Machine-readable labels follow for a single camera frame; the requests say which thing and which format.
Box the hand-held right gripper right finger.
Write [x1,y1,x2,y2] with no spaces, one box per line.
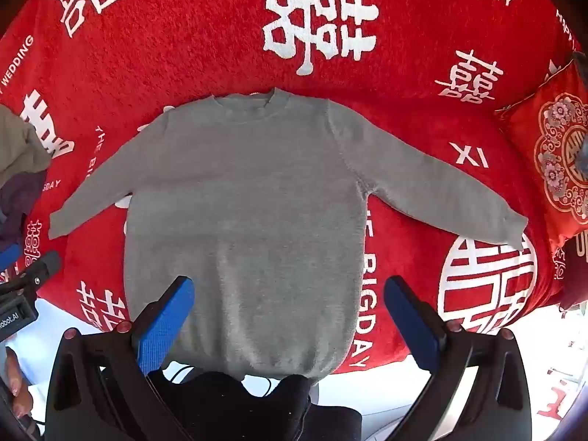
[383,276,534,441]

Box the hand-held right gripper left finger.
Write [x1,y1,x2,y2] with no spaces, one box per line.
[43,276,198,441]

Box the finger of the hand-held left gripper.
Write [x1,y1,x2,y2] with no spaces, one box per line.
[0,250,63,295]
[0,243,25,273]

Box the grey sweater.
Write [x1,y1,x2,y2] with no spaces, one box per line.
[48,87,530,380]

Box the person's left hand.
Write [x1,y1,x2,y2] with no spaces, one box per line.
[2,347,36,420]

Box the dark purple cloth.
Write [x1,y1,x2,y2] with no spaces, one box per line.
[0,169,49,253]

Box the olive cloth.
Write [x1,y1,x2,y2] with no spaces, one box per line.
[0,105,52,189]

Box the dark red cloth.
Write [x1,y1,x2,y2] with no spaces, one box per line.
[558,232,588,313]

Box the red embroidered cushion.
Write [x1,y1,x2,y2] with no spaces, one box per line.
[495,57,588,251]

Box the red printed blanket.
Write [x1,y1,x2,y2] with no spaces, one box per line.
[0,0,584,375]

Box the black cable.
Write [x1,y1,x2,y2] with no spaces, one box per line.
[163,362,272,398]

